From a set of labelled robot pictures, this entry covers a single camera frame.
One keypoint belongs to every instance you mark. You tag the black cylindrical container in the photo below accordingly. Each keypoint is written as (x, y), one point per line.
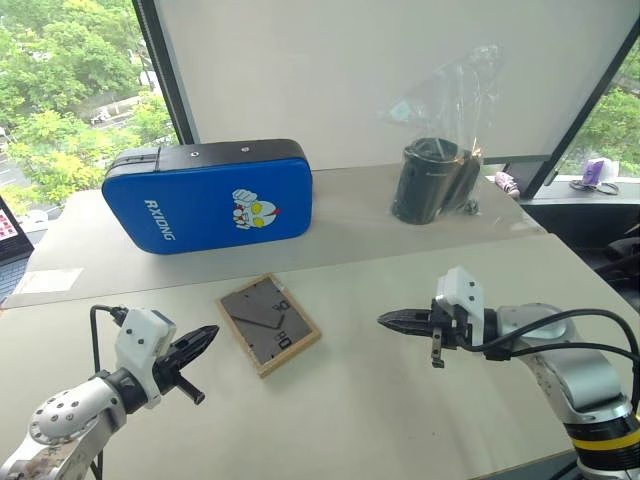
(420, 190)

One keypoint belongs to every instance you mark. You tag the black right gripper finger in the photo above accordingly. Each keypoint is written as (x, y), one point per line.
(410, 330)
(410, 316)

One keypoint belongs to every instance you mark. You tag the metal key rings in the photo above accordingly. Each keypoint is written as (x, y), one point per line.
(607, 188)

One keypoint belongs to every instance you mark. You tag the black bundle of gear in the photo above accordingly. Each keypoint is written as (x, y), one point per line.
(620, 257)

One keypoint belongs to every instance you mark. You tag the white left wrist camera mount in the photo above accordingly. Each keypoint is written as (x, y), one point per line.
(140, 345)

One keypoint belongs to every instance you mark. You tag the black cylinder in plastic bag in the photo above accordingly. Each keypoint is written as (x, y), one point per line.
(450, 100)

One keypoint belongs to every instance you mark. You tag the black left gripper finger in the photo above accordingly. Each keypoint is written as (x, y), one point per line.
(200, 347)
(200, 334)

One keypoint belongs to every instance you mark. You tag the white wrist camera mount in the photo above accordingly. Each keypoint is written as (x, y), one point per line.
(140, 345)
(462, 295)

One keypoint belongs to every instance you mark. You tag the white paper label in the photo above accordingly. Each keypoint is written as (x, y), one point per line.
(50, 280)

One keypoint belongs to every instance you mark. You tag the white window roller blind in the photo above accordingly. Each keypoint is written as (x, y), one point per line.
(300, 75)

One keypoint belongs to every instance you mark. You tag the blue cartoon print case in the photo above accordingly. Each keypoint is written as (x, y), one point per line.
(200, 205)

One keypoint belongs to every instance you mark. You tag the wooden picture frame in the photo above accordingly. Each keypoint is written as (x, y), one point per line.
(265, 325)

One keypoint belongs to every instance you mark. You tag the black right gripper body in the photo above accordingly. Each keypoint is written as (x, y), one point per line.
(445, 325)

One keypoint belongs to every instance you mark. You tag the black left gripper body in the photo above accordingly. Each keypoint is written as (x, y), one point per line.
(167, 372)

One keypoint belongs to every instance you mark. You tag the pink patterned item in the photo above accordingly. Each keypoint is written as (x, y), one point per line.
(507, 184)

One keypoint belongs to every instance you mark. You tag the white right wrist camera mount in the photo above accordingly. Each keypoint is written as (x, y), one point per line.
(462, 295)

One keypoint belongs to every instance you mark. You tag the laptop with red screen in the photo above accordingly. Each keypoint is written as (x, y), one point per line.
(10, 235)

